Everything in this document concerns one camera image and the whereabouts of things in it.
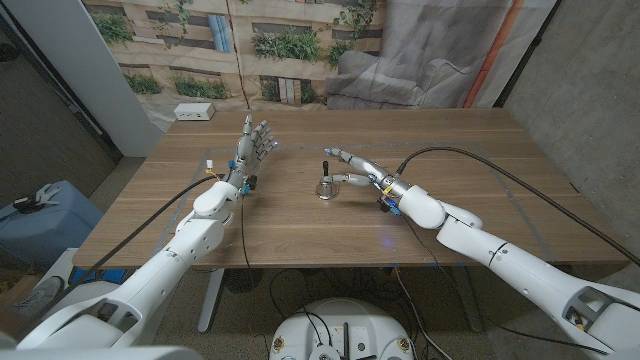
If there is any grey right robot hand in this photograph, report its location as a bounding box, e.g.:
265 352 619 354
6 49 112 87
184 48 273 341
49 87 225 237
323 146 414 201

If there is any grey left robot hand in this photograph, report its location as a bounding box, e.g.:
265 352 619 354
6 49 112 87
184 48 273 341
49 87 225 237
224 113 279 197

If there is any silver bell with black handle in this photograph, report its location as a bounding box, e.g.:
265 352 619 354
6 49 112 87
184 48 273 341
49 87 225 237
314 160 340 201

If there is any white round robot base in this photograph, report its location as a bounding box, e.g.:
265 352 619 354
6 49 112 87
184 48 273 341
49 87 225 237
268 298 416 360

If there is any black and white hand tool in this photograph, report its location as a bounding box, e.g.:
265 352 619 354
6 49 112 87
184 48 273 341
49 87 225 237
12 182 64 214

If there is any white power strip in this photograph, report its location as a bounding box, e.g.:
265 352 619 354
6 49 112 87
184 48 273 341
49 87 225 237
173 102 216 122

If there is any printed fabric backdrop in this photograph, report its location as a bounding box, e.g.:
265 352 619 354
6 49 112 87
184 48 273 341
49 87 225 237
82 0 559 134

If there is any black round floor stand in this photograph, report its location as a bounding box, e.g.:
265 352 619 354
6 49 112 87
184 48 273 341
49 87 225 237
223 268 265 294

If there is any white table leg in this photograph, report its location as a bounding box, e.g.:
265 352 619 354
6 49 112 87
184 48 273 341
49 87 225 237
197 268 226 335

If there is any grey table leg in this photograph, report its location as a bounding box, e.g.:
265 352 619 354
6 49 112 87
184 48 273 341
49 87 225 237
452 264 484 334

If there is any white partition panel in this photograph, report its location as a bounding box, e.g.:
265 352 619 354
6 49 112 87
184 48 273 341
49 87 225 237
2 0 165 159

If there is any black backdrop pole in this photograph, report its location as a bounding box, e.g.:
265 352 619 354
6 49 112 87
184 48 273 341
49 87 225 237
492 0 564 109

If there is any blue plastic container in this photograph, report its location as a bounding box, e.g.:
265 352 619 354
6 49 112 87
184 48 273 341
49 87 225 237
0 180 105 274

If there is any grey sneaker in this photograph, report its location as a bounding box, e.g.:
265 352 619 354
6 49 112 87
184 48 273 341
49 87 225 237
12 275 66 320

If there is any white robot torso rim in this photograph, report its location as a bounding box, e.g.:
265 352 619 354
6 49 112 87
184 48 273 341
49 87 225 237
0 345 204 360

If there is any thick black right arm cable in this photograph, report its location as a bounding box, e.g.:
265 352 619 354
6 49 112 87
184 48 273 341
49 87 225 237
395 145 640 269

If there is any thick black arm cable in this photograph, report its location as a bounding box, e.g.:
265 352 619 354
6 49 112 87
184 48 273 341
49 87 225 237
395 145 640 269
9 173 226 344

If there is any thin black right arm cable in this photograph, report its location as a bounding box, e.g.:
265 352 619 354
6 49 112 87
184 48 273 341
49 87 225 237
399 212 611 354

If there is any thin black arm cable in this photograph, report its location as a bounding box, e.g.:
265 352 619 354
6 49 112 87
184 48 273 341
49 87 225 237
399 212 611 354
239 192 251 274

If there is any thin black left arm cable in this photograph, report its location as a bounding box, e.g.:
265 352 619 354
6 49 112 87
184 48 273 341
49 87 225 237
239 192 251 274

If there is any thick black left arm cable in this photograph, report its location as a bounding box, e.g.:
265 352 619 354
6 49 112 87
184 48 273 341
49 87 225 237
9 173 226 344

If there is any grey floor cable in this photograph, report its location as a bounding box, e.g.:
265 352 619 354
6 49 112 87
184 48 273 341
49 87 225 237
393 268 454 360

